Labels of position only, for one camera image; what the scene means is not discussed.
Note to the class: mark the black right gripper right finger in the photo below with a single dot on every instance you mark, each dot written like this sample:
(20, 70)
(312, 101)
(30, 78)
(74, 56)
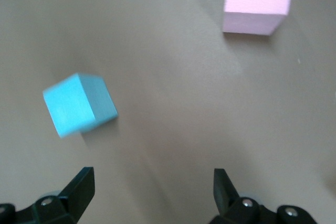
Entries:
(225, 197)

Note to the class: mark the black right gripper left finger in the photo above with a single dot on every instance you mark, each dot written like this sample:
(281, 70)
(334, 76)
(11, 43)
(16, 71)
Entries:
(76, 195)

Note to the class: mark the brown table cover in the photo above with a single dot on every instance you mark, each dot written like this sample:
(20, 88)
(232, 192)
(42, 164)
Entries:
(183, 103)

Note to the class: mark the blue foam cube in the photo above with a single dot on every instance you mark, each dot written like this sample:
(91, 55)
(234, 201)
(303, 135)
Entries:
(71, 106)

